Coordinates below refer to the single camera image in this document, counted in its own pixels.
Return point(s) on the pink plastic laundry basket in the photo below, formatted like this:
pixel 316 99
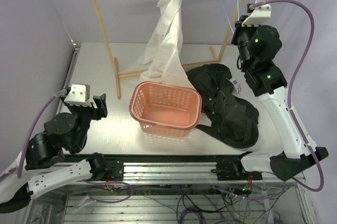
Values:
pixel 165 109

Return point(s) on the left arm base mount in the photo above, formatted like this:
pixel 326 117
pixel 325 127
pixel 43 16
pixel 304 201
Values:
pixel 114 171

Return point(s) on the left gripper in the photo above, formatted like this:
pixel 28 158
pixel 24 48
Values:
pixel 101 102

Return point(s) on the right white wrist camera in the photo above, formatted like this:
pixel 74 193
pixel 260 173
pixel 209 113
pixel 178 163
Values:
pixel 259 14

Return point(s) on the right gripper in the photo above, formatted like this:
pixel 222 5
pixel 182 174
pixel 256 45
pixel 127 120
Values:
pixel 239 28

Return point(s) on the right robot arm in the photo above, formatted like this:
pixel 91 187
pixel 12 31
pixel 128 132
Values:
pixel 258 45

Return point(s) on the white shirt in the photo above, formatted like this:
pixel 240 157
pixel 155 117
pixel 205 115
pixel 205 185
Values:
pixel 162 52

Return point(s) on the wooden clothes rack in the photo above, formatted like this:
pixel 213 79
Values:
pixel 120 75

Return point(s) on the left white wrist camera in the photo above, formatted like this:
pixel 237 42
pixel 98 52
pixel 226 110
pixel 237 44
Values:
pixel 79 95

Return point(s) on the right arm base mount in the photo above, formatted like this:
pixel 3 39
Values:
pixel 229 170

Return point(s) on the aluminium rail frame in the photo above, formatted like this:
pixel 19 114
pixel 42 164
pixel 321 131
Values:
pixel 134 173

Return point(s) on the dark striped shirt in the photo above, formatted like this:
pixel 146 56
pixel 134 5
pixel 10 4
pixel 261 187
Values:
pixel 234 121

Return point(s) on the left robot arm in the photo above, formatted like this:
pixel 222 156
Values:
pixel 65 131

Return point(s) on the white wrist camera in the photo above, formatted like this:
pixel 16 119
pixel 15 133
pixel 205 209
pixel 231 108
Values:
pixel 259 14
pixel 79 95

